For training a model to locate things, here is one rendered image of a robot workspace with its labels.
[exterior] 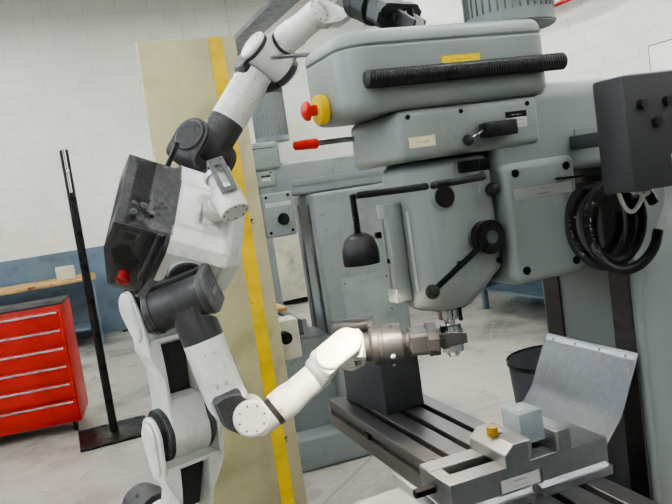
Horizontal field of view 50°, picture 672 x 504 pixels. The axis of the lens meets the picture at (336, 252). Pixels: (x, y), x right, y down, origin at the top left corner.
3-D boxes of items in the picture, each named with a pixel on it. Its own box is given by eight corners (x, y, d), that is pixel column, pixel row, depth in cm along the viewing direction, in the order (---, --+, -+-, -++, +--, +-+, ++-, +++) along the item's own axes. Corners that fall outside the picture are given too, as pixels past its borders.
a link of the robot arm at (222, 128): (199, 101, 177) (170, 148, 176) (225, 111, 173) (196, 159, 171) (224, 124, 187) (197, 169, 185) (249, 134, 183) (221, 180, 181)
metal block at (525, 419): (522, 445, 136) (518, 415, 135) (504, 437, 141) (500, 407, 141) (545, 438, 138) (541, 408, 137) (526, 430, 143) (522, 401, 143)
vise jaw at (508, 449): (506, 468, 131) (503, 447, 130) (470, 448, 142) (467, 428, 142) (533, 459, 133) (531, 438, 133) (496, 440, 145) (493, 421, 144)
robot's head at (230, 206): (214, 229, 159) (227, 206, 153) (196, 192, 163) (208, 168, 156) (239, 224, 163) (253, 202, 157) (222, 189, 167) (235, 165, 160)
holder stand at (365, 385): (387, 416, 189) (376, 342, 187) (346, 399, 209) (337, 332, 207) (424, 404, 195) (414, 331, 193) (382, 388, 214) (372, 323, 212)
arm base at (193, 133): (158, 165, 172) (197, 163, 168) (170, 118, 176) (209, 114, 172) (193, 191, 185) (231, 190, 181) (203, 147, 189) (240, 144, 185)
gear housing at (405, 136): (402, 162, 140) (395, 110, 139) (353, 170, 163) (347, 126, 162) (544, 142, 152) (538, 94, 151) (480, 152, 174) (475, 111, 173)
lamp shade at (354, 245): (337, 268, 139) (332, 236, 138) (355, 261, 145) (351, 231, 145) (369, 266, 135) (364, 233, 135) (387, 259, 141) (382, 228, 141)
